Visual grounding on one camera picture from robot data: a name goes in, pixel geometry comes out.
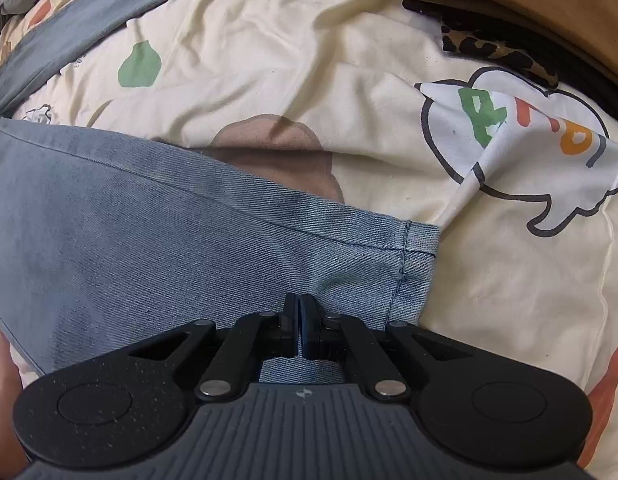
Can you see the person's left hand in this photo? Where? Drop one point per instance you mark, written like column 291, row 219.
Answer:
column 12, row 457

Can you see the light blue denim garment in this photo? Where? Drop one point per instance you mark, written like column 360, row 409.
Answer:
column 107, row 239

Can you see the cream patterned bed sheet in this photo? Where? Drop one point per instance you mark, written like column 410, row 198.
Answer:
column 356, row 101

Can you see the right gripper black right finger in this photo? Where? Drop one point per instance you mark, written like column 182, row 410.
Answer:
column 485, row 409

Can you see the leopard print cloth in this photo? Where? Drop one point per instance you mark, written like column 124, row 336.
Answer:
column 499, row 52

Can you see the dark grey garment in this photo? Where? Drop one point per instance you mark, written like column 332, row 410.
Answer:
column 60, row 40

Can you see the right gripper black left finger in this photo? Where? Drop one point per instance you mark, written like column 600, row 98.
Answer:
column 130, row 403

